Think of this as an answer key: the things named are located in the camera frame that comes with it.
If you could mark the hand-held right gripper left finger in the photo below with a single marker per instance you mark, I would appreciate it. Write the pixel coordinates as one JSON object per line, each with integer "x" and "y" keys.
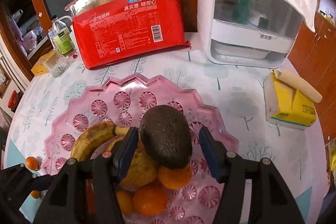
{"x": 128, "y": 154}

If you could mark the red paper cup packet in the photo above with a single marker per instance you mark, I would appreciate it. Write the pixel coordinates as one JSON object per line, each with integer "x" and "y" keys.
{"x": 126, "y": 35}

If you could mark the clear glass cup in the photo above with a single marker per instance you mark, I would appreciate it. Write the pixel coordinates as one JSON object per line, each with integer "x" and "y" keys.
{"x": 56, "y": 66}

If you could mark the yellow pear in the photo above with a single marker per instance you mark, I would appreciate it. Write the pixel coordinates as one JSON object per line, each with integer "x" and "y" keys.
{"x": 141, "y": 171}

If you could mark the green-label clear bottle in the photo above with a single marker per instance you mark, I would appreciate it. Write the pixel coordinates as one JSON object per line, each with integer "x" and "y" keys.
{"x": 63, "y": 43}

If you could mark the wooden cabinet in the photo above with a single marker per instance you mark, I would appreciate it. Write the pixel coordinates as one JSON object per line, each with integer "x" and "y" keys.
{"x": 320, "y": 56}

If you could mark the dark avocado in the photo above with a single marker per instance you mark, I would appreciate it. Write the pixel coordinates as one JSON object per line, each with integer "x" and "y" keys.
{"x": 165, "y": 134}

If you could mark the spotted yellow banana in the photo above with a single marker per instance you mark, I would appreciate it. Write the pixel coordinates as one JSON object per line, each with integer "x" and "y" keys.
{"x": 89, "y": 140}

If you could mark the tree-print tablecloth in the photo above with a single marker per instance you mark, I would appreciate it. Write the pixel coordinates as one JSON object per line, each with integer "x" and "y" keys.
{"x": 236, "y": 98}

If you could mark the white countertop appliance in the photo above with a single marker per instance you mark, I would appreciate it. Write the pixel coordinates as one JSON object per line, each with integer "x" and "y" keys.
{"x": 207, "y": 16}

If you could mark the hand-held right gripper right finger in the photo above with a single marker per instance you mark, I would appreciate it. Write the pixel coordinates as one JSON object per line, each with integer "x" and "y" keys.
{"x": 210, "y": 155}

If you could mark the small yellow-orange tangerine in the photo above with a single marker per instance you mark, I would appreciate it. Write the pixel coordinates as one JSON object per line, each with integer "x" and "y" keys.
{"x": 35, "y": 194}
{"x": 125, "y": 201}

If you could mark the yellow tissue pack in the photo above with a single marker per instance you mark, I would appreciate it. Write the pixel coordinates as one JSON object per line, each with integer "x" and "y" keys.
{"x": 288, "y": 108}

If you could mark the pink glass bowl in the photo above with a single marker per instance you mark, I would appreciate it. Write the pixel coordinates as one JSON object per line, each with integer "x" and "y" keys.
{"x": 126, "y": 98}

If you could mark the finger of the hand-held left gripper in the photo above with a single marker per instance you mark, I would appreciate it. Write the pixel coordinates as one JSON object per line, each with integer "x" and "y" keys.
{"x": 39, "y": 183}

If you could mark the yellow tin box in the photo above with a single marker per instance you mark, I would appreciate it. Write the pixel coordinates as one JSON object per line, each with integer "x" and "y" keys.
{"x": 39, "y": 66}

